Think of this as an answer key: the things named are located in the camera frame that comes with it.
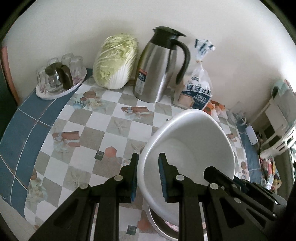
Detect white square bowl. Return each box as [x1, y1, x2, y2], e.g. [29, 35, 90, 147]
[137, 109, 235, 225]

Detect large stainless steel plate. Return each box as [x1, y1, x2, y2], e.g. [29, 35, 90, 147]
[143, 202, 179, 240]

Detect orange snack packet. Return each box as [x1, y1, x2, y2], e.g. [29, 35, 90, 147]
[203, 102, 217, 116]
[211, 100, 226, 114]

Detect stainless steel thermos jug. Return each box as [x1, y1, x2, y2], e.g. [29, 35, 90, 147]
[133, 26, 191, 103]

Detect napa cabbage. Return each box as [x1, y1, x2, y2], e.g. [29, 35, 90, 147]
[92, 34, 138, 90]

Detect toast bread bag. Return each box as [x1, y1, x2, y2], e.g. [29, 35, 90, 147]
[173, 39, 215, 110]

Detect upturned drinking glass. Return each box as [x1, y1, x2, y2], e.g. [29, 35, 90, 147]
[61, 53, 83, 80]

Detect white plastic shelf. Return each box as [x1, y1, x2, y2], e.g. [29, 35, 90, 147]
[250, 89, 295, 158]

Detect white tray with glasses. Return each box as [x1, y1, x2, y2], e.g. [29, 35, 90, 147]
[35, 67, 87, 100]

